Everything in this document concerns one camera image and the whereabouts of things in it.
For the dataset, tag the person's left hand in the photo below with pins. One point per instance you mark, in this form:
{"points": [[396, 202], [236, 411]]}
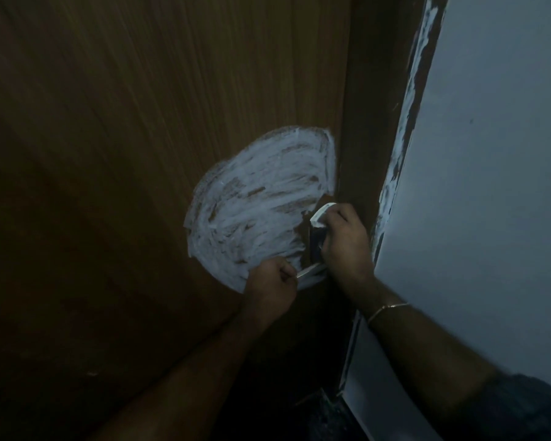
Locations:
{"points": [[268, 289]]}

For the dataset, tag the person's right hand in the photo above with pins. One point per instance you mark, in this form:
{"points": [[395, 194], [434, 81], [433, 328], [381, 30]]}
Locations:
{"points": [[346, 245]]}

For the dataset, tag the person's left fingers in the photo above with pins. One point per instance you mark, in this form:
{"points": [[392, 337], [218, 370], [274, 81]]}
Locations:
{"points": [[288, 270]]}

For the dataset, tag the person's right fingers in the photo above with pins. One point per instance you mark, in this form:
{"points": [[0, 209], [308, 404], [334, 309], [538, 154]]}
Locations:
{"points": [[333, 225]]}

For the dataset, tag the small putty scraper blade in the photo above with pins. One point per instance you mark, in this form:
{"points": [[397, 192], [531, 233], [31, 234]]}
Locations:
{"points": [[310, 271]]}

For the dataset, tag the person's right forearm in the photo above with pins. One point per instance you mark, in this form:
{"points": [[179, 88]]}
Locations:
{"points": [[434, 358]]}

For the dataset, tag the person's left forearm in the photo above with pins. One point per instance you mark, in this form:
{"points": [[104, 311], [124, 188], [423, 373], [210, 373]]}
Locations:
{"points": [[183, 381]]}

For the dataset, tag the white putty patch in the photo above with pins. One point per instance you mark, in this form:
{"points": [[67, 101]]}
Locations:
{"points": [[257, 206]]}

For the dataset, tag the brown wooden door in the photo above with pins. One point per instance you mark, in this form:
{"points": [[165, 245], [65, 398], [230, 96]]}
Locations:
{"points": [[142, 179]]}

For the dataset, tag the dark blue sleeve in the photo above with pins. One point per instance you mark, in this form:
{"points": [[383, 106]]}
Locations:
{"points": [[521, 408]]}

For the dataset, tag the brown wooden door frame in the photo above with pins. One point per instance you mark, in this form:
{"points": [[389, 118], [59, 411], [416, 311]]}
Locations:
{"points": [[372, 110]]}

